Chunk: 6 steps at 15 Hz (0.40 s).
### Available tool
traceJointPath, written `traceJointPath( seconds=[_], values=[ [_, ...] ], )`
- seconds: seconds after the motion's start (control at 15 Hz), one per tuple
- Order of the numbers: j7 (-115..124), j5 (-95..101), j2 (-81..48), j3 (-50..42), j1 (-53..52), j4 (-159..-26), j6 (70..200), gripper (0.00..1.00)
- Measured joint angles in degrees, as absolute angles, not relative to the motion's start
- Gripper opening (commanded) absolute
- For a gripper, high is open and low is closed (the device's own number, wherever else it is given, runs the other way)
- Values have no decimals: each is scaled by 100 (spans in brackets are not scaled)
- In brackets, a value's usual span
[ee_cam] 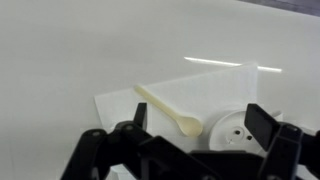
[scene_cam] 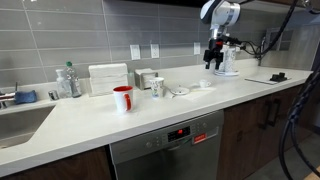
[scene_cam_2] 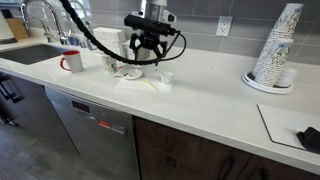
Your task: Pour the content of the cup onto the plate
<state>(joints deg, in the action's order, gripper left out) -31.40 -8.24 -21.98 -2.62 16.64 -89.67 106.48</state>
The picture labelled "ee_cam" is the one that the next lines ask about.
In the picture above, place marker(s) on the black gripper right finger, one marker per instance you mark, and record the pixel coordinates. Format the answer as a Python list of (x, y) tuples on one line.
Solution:
[(286, 153)]

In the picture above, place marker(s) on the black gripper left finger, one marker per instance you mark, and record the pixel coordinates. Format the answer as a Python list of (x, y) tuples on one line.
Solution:
[(133, 156)]

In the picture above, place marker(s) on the small white plate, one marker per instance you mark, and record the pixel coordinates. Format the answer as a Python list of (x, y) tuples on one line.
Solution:
[(230, 128)]

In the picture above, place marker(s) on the cream plastic spoon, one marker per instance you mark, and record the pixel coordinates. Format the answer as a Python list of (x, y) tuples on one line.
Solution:
[(190, 126)]

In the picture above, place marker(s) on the white paper napkin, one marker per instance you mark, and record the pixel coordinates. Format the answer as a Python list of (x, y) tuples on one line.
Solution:
[(213, 90)]

